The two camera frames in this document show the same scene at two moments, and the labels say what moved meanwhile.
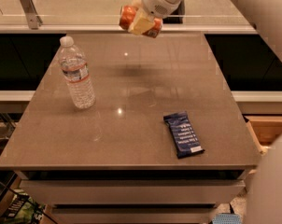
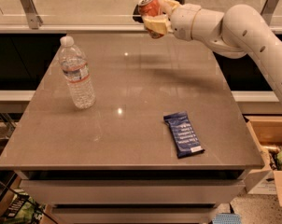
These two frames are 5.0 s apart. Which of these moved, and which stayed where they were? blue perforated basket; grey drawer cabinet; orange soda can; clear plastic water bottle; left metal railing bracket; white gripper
Moved: white gripper; orange soda can
Stayed: blue perforated basket; clear plastic water bottle; grey drawer cabinet; left metal railing bracket
